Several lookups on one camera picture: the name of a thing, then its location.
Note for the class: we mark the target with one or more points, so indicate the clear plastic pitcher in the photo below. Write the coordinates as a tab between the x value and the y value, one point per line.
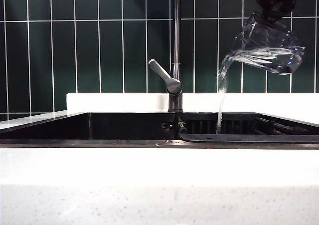
264	40

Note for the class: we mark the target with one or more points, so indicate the clear water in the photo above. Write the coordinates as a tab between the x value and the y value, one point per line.
221	97

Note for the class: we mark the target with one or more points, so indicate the dark metal gooseneck faucet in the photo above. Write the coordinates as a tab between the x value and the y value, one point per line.
176	35

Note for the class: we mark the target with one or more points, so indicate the black sink drain rack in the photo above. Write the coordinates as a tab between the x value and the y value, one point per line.
249	138

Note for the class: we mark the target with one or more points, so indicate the black kitchen sink basin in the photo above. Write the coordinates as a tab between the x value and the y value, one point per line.
74	127

